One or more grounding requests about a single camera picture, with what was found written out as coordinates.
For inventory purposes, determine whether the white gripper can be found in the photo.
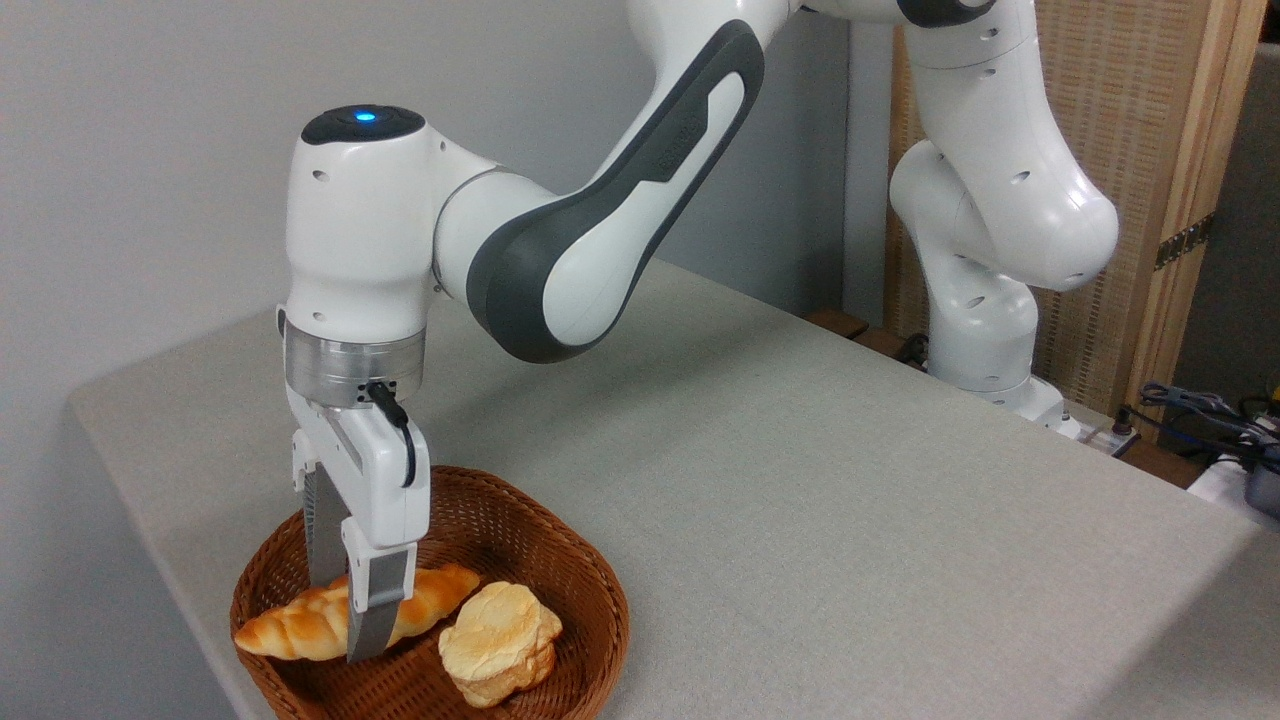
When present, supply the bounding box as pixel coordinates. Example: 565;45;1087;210
287;385;434;664

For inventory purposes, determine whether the golden braided bread loaf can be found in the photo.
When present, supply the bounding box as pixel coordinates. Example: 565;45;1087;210
234;563;481;662

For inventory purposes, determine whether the pale round bread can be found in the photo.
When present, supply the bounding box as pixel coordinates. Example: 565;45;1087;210
438;581;564;709

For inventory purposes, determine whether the brown wicker basket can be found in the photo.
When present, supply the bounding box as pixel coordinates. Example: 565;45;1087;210
230;466;631;720

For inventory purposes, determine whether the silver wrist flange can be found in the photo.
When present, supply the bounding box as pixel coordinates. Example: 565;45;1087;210
283;318;427;410

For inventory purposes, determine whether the brown wooden block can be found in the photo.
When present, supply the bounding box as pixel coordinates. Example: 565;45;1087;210
805;308;871;342

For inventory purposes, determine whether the white box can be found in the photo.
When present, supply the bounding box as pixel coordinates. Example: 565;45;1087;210
1188;454;1280;533

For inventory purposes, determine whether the black screen hinge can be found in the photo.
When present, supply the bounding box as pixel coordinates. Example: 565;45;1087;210
1154;213;1217;272

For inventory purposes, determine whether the woven bamboo folding screen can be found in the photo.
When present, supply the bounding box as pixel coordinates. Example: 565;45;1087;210
884;0;1271;441

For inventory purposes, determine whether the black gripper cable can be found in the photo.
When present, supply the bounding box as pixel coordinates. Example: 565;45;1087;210
364;379;418;490

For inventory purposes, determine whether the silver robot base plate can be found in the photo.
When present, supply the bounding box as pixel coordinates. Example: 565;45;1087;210
1058;400;1142;458

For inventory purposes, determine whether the blue and black cable bundle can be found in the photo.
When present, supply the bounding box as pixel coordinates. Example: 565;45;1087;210
1138;380;1280;473

